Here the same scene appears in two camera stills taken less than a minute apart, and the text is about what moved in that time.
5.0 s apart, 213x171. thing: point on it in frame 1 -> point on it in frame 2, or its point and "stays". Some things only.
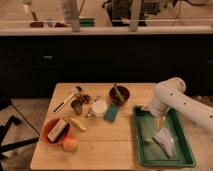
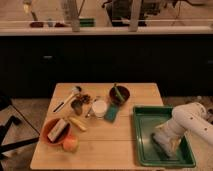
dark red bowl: [124, 92] stays
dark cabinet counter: [32, 59] stays
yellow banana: [78, 123] stays
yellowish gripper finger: [159, 122] -> [174, 143]
